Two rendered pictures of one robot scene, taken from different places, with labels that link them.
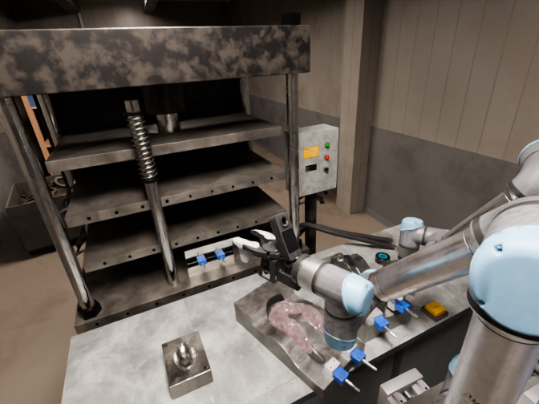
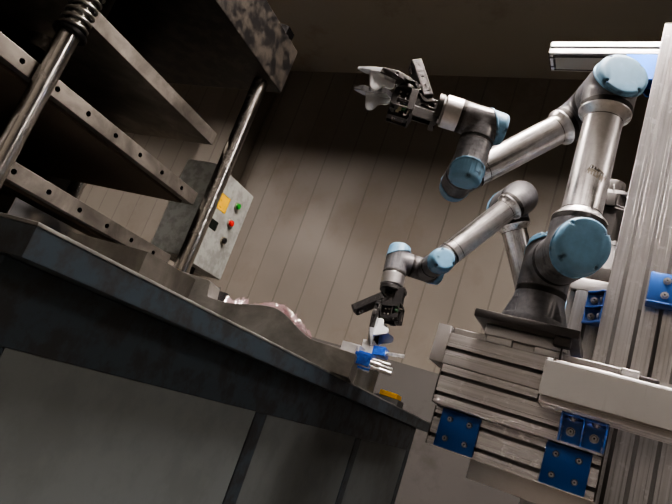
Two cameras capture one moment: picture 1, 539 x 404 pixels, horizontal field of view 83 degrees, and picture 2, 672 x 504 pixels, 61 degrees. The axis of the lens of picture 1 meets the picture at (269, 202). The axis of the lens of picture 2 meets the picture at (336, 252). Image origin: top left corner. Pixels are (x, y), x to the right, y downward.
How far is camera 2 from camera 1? 1.42 m
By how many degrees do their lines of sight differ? 56
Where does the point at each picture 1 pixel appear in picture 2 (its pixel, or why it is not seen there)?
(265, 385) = not seen: hidden behind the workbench
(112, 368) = not seen: outside the picture
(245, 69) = (244, 28)
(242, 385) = not seen: hidden behind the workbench
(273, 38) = (273, 30)
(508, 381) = (612, 145)
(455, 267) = (548, 132)
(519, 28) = (393, 221)
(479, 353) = (597, 131)
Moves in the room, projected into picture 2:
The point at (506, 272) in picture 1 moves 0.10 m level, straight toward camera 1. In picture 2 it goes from (616, 63) to (639, 35)
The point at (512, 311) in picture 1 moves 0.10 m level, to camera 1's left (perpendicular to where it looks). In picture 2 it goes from (621, 81) to (604, 53)
